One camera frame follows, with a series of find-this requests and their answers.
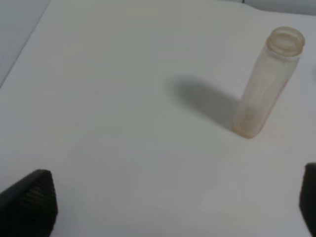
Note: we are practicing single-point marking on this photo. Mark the clear bottle with pink label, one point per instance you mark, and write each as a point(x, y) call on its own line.
point(271, 73)

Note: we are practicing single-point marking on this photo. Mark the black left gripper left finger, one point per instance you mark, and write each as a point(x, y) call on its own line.
point(29, 207)

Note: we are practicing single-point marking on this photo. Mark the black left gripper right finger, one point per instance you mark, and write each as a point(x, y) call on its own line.
point(307, 202)

